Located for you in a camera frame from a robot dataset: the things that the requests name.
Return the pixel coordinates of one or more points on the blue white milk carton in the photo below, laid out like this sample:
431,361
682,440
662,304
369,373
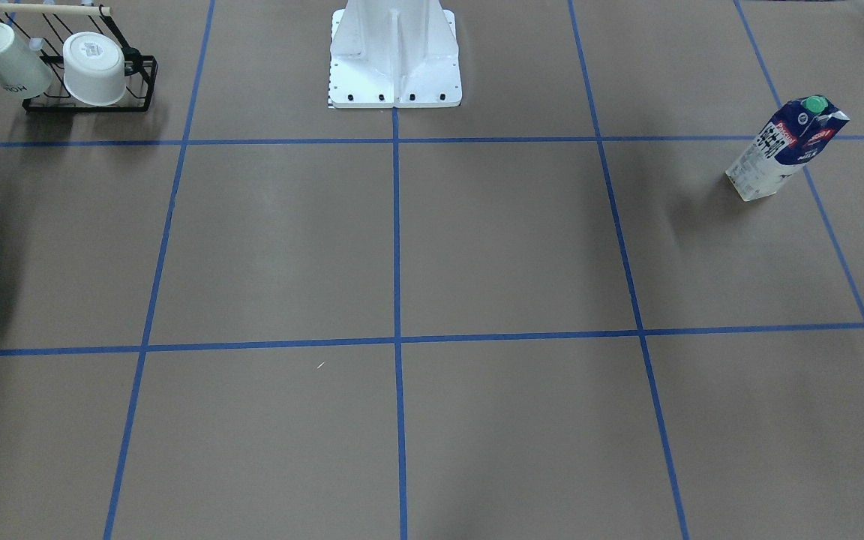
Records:
798,132

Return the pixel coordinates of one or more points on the white cup on rack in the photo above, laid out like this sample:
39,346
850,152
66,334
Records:
93,69
22,73

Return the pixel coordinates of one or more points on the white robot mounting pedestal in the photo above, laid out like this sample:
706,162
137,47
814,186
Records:
386,54

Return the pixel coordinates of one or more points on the black wire cup rack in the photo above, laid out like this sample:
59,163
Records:
46,24

